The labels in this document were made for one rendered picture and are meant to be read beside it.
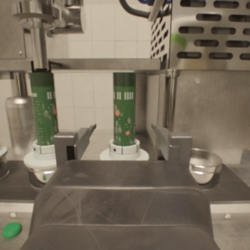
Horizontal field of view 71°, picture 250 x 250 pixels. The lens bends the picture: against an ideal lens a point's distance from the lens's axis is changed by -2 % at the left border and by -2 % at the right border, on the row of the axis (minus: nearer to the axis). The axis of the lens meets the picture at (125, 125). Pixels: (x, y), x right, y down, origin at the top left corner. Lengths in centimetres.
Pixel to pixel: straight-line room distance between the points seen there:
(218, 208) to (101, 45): 164
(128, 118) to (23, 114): 26
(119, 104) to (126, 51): 152
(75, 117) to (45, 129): 158
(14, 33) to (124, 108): 25
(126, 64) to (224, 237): 28
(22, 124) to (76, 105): 140
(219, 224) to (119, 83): 21
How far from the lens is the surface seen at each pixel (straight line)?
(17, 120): 43
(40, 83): 25
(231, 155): 41
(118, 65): 33
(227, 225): 26
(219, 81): 34
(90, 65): 34
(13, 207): 27
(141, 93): 53
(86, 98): 178
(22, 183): 32
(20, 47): 39
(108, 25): 179
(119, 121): 24
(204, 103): 33
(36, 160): 28
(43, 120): 26
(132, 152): 25
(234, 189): 31
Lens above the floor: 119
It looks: 15 degrees down
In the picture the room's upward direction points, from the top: straight up
